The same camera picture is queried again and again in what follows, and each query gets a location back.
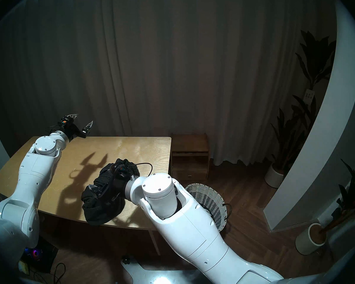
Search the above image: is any dark leafy plant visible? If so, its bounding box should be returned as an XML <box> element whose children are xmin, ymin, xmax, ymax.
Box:
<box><xmin>322</xmin><ymin>152</ymin><xmax>355</xmax><ymax>232</ymax></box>

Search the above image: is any woven wicker laundry hamper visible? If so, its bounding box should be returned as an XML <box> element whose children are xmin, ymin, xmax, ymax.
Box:
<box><xmin>185</xmin><ymin>183</ymin><xmax>232</xmax><ymax>232</ymax></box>

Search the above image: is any black knit sweater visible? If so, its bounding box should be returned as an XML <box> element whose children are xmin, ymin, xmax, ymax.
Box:
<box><xmin>81</xmin><ymin>158</ymin><xmax>141</xmax><ymax>226</ymax></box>

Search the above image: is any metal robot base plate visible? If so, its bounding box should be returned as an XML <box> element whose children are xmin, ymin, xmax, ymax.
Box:
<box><xmin>120</xmin><ymin>259</ymin><xmax>203</xmax><ymax>284</ymax></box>

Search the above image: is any small wooden nightstand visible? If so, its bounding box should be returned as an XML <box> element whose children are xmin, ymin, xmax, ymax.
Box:
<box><xmin>170</xmin><ymin>133</ymin><xmax>210</xmax><ymax>181</ymax></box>

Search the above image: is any white pot of tall plant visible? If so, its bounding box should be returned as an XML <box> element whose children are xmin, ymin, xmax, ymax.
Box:
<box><xmin>265</xmin><ymin>163</ymin><xmax>285</xmax><ymax>188</ymax></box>

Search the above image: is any black floor cable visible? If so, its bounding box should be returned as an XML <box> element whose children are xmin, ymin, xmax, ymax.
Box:
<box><xmin>51</xmin><ymin>263</ymin><xmax>66</xmax><ymax>284</ymax></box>

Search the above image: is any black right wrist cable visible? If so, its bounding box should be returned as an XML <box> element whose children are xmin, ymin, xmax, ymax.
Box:
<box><xmin>127</xmin><ymin>162</ymin><xmax>153</xmax><ymax>178</ymax></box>

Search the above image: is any tall leafy plant with tag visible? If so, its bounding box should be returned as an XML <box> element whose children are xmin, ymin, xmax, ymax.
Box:
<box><xmin>271</xmin><ymin>30</ymin><xmax>337</xmax><ymax>172</ymax></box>

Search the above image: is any long grey curtain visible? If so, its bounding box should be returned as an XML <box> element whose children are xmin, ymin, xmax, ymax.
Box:
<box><xmin>0</xmin><ymin>0</ymin><xmax>320</xmax><ymax>166</ymax></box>

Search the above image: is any light wooden table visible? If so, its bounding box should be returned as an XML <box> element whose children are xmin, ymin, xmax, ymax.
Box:
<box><xmin>0</xmin><ymin>136</ymin><xmax>172</xmax><ymax>256</ymax></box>

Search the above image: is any computer case with rgb fans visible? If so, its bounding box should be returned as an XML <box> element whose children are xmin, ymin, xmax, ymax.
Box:
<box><xmin>21</xmin><ymin>238</ymin><xmax>59</xmax><ymax>274</ymax></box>

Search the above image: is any white pot with brown soil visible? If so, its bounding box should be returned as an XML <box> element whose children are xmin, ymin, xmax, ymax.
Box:
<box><xmin>295</xmin><ymin>223</ymin><xmax>327</xmax><ymax>256</ymax></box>

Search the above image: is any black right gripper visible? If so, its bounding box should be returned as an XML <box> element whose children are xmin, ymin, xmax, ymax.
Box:
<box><xmin>88</xmin><ymin>171</ymin><xmax>132</xmax><ymax>203</ymax></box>

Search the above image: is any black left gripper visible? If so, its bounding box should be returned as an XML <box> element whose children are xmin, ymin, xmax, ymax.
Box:
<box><xmin>58</xmin><ymin>114</ymin><xmax>94</xmax><ymax>141</ymax></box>

